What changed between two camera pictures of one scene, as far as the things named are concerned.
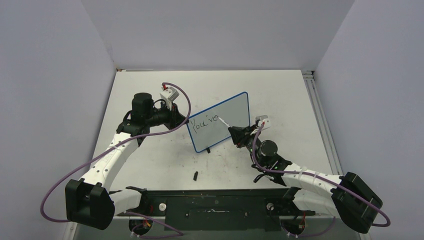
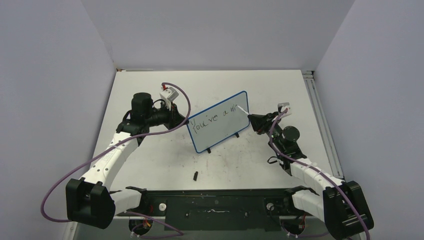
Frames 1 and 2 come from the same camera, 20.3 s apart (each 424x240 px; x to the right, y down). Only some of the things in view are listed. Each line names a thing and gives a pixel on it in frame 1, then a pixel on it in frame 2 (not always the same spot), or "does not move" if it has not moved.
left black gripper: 175,118 does not move
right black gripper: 241,135 to 265,120
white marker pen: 224,122 to 242,109
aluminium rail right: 309,76 does not move
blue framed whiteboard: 212,125 does not move
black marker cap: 195,176 does not move
